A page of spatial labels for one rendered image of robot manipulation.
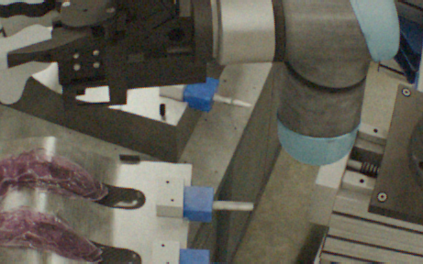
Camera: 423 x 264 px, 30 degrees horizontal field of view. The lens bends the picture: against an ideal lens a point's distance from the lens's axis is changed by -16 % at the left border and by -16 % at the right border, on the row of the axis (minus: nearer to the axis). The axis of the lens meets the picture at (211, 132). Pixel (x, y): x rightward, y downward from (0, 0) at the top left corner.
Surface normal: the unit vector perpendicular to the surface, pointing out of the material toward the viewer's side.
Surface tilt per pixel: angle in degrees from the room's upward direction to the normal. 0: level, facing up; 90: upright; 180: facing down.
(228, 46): 85
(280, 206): 0
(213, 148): 0
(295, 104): 89
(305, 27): 62
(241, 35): 72
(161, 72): 82
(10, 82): 82
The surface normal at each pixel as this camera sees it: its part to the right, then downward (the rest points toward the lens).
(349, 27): 0.10, 0.36
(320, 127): -0.21, 0.76
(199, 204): 0.02, -0.63
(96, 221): 0.40, -0.57
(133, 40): 0.11, 0.68
